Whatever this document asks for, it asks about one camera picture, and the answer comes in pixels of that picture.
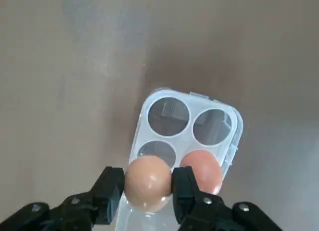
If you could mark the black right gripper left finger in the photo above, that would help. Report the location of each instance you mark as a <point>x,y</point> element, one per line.
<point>104,198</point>

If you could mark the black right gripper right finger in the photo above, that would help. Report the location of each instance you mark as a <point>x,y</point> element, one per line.
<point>187,198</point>

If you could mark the pinkish brown egg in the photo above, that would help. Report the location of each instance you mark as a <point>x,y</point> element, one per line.
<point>205,171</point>

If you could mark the light brown egg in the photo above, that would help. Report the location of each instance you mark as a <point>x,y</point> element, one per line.
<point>148,183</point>

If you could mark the clear four-slot egg tray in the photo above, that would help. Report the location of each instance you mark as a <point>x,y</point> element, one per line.
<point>190,131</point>

